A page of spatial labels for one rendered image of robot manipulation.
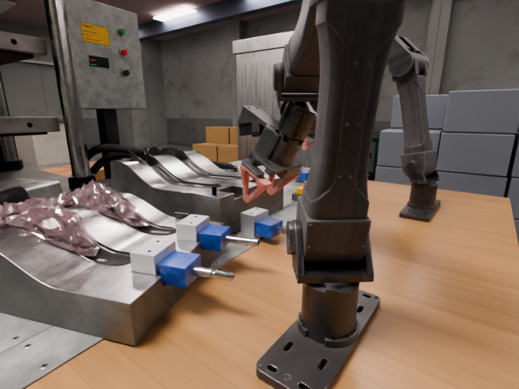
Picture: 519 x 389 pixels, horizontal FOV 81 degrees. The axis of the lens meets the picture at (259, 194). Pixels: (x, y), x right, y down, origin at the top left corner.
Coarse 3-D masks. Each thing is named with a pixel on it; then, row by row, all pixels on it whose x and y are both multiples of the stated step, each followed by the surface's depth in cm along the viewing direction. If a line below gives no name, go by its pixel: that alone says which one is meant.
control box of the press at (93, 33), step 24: (72, 0) 110; (72, 24) 111; (96, 24) 118; (120, 24) 126; (96, 48) 119; (120, 48) 127; (96, 72) 120; (120, 72) 129; (96, 96) 122; (120, 96) 130
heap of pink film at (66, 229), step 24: (72, 192) 57; (96, 192) 54; (0, 216) 47; (24, 216) 42; (48, 216) 44; (72, 216) 45; (120, 216) 52; (144, 216) 55; (48, 240) 41; (72, 240) 42; (96, 240) 45
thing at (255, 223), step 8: (256, 208) 65; (240, 216) 63; (248, 216) 61; (256, 216) 61; (264, 216) 63; (248, 224) 62; (256, 224) 61; (264, 224) 60; (272, 224) 60; (280, 224) 61; (248, 232) 62; (256, 232) 61; (264, 232) 60; (272, 232) 59; (280, 232) 60
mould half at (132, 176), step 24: (120, 168) 77; (144, 168) 77; (168, 168) 81; (216, 168) 92; (120, 192) 79; (144, 192) 73; (168, 192) 68; (192, 192) 64; (264, 192) 74; (216, 216) 62
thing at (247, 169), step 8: (248, 160) 56; (240, 168) 56; (248, 168) 55; (256, 168) 55; (248, 176) 57; (256, 176) 54; (248, 184) 58; (264, 184) 53; (256, 192) 56; (248, 200) 59
